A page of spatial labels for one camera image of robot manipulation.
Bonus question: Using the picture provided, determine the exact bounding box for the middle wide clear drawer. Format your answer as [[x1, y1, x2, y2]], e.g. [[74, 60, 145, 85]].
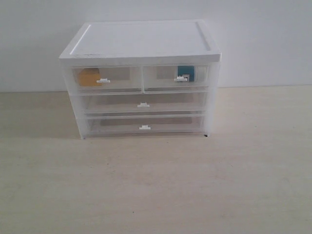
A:
[[81, 92, 207, 114]]

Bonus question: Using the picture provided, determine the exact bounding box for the wide clear drawer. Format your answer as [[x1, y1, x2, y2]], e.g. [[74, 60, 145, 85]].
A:
[[81, 92, 207, 114], [83, 114, 208, 136]]

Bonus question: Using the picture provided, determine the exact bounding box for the white capped blue bottle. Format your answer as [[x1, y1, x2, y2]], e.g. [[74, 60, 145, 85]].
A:
[[177, 66, 207, 82]]

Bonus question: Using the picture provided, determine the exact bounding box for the bottom wide clear drawer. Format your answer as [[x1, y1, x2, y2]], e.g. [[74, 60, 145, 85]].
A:
[[83, 114, 208, 136]]

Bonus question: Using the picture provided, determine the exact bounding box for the white plastic drawer cabinet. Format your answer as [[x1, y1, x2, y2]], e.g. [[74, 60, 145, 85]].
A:
[[59, 19, 221, 139]]

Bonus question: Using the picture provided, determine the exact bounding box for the yellow triangular sponge block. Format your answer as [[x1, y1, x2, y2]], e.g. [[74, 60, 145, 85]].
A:
[[78, 68, 101, 87]]

